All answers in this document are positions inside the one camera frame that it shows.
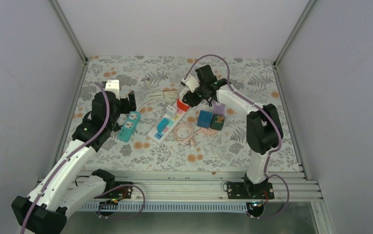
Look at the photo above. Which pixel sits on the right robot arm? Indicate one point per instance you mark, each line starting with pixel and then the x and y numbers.
pixel 263 128

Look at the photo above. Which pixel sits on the white multicolour power strip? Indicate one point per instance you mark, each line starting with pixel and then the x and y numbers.
pixel 158 137

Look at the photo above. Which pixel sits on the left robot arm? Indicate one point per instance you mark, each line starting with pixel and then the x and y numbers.
pixel 46 209

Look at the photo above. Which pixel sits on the purple power strip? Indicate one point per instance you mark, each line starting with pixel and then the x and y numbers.
pixel 218 108

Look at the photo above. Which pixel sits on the white cube plug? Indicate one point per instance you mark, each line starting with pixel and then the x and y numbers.
pixel 171 111

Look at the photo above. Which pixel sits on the cyan cube socket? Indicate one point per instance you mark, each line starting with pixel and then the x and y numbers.
pixel 162 125

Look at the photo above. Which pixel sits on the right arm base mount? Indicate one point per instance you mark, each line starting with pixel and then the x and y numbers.
pixel 260 193

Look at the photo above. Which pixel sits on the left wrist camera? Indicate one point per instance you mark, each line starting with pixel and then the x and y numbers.
pixel 113 85

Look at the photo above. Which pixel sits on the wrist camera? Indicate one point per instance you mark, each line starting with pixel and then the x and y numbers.
pixel 190 83
pixel 113 85

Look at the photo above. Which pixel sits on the dark green cube socket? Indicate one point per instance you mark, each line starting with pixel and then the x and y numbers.
pixel 217 122

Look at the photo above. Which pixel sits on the teal power strip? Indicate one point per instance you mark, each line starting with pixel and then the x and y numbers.
pixel 128 128

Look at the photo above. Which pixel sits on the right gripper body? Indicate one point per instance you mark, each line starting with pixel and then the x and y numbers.
pixel 190 100

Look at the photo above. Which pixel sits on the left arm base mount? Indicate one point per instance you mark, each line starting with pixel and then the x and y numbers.
pixel 119 191

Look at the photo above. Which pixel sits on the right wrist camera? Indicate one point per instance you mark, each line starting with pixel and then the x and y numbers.
pixel 190 83

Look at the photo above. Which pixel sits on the pink round socket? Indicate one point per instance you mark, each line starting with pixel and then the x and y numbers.
pixel 209 132

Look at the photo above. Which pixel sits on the blue cube socket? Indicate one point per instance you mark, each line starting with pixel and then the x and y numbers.
pixel 204 119

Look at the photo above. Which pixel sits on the floral table mat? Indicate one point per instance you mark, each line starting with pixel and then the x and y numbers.
pixel 226 151

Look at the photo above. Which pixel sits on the white tiger cube socket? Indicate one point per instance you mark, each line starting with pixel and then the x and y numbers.
pixel 183 92

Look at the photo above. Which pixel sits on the red cube socket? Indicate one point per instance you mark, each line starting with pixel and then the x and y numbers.
pixel 182 106

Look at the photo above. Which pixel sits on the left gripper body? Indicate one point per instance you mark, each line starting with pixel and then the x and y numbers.
pixel 126 108

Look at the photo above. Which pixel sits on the aluminium rail frame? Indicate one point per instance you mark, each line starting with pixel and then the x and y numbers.
pixel 203 192

